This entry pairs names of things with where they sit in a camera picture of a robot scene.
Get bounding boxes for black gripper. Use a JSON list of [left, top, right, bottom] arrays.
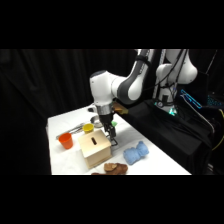
[[99, 113, 118, 140]]

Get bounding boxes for brown object behind arm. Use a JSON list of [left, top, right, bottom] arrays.
[[112, 101, 130, 115]]

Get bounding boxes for wooden box with slot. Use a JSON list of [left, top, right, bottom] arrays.
[[77, 128, 113, 170]]

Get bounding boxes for yellow plastic cup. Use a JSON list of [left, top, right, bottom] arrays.
[[82, 122, 95, 134]]

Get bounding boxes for blue cloth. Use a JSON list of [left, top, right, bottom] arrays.
[[122, 140, 150, 166]]

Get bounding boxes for brown plush toy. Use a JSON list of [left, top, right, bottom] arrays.
[[103, 161, 129, 175]]

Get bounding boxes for metal tongs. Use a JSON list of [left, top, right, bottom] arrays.
[[55, 122, 86, 141]]

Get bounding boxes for orange plastic cup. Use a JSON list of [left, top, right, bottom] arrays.
[[58, 132, 74, 150]]

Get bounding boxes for black robot stand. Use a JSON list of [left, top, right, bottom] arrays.
[[121, 98, 216, 176]]

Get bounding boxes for small green light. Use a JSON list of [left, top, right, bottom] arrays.
[[168, 106, 178, 117]]

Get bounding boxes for blue-lit monitor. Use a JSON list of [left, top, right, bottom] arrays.
[[179, 87, 204, 111]]

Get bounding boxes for black curtain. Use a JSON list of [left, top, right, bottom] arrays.
[[0, 49, 224, 176]]

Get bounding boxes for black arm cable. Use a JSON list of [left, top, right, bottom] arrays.
[[153, 49, 188, 101]]

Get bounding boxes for yellow cable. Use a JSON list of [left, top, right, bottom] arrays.
[[211, 109, 224, 152]]

